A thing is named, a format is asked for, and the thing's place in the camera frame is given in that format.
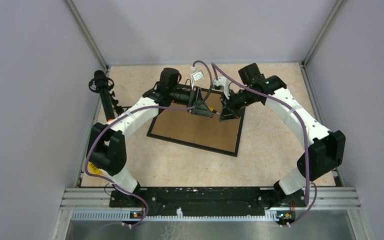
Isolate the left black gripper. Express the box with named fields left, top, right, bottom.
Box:
left=168, top=85, right=213, bottom=117

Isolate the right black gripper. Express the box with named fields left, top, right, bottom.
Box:
left=219, top=87, right=258, bottom=122

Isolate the yellow handled screwdriver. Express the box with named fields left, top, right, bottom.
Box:
left=210, top=108, right=220, bottom=115

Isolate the black picture frame brown backing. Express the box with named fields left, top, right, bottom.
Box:
left=146, top=83, right=247, bottom=158

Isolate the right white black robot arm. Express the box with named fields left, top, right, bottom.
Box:
left=211, top=63, right=346, bottom=206

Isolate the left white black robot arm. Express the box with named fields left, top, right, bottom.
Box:
left=86, top=67, right=215, bottom=207

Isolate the black microphone orange tip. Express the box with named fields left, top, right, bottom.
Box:
left=88, top=70, right=115, bottom=121

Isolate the yellow screw bit box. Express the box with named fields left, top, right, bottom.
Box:
left=87, top=161, right=102, bottom=175

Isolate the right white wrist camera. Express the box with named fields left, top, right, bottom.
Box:
left=212, top=76, right=230, bottom=99

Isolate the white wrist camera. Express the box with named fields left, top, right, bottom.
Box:
left=189, top=66, right=204, bottom=89
left=212, top=76, right=230, bottom=99

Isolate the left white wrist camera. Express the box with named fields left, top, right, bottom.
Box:
left=189, top=66, right=204, bottom=89

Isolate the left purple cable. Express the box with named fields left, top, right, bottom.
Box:
left=84, top=60, right=214, bottom=229

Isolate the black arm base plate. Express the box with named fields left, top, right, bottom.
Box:
left=109, top=186, right=308, bottom=209

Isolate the aluminium front rail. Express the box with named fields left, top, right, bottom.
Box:
left=59, top=187, right=362, bottom=211

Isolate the white slotted cable duct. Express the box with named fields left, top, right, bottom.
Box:
left=70, top=209, right=279, bottom=222

